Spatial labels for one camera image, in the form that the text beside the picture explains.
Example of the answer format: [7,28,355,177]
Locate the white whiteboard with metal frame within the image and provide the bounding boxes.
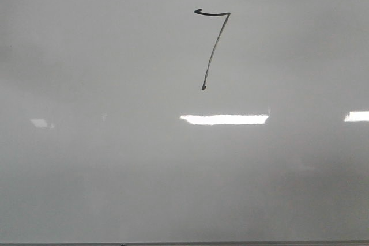
[1,0,368,243]

